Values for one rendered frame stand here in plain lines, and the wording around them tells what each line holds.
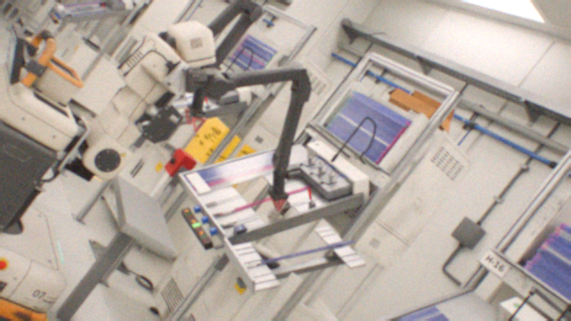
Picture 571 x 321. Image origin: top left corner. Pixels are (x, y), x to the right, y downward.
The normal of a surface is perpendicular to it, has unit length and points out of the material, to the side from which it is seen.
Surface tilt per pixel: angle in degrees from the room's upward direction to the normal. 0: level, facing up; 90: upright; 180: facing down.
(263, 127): 90
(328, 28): 90
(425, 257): 90
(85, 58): 90
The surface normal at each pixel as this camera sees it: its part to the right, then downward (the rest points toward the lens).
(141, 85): 0.42, 0.37
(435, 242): -0.66, -0.48
